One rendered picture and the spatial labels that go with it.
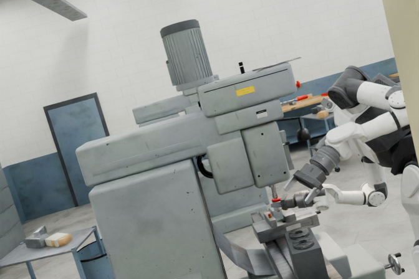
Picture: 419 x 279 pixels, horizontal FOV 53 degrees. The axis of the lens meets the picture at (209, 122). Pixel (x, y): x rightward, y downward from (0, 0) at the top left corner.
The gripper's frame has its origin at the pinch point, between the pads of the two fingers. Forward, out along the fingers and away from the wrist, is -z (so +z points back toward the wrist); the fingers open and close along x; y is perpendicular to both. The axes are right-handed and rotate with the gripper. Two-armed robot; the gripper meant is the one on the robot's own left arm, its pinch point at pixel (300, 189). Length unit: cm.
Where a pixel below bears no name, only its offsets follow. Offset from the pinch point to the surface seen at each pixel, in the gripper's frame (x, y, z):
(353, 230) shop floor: 125, -276, 79
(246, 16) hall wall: 586, -284, 357
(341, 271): 12, -84, 0
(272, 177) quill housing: 45, -37, 10
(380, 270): 2, -95, 14
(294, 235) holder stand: 14.4, -36.6, -7.7
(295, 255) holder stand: 4.1, -30.6, -15.3
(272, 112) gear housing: 51, -12, 32
